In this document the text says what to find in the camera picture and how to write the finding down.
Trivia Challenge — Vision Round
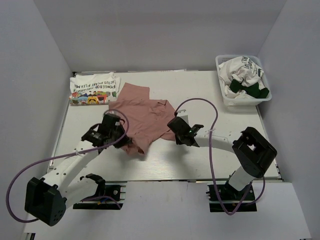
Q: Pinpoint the pink t-shirt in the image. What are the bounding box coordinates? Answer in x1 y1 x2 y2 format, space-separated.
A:
109 83 175 155

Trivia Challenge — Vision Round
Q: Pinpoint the dark green t-shirt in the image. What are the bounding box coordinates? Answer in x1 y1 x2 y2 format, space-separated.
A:
229 79 270 99

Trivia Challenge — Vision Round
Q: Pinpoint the white t-shirt green lettering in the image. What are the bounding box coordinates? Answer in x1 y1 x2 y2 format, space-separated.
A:
218 56 265 89

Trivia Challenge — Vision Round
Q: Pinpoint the plain white t-shirt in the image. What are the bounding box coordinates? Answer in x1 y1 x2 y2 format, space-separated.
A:
219 74 251 99

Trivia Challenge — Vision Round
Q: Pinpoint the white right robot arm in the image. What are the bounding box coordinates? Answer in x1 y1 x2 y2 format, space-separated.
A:
167 116 278 200

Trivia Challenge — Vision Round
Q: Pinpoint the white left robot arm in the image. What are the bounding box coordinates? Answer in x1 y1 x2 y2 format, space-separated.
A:
24 111 131 227

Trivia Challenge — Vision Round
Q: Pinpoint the folded white cartoon print t-shirt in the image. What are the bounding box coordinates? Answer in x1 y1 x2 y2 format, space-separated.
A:
69 72 121 106

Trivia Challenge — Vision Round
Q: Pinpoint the white plastic laundry basket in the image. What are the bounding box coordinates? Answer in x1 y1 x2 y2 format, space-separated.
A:
215 54 272 106

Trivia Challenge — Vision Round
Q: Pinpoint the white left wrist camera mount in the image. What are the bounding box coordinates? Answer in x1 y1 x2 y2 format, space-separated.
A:
103 110 121 118

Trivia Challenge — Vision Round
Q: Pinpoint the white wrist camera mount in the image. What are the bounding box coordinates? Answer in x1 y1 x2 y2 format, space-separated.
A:
174 109 189 125
103 110 121 118

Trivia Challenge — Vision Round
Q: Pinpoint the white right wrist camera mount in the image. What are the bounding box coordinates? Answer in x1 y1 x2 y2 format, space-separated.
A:
174 109 189 125

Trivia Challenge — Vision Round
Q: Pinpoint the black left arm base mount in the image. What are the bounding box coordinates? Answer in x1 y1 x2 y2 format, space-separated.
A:
72 182 126 211

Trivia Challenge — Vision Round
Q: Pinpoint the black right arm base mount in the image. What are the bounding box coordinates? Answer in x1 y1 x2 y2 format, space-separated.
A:
204 183 258 213

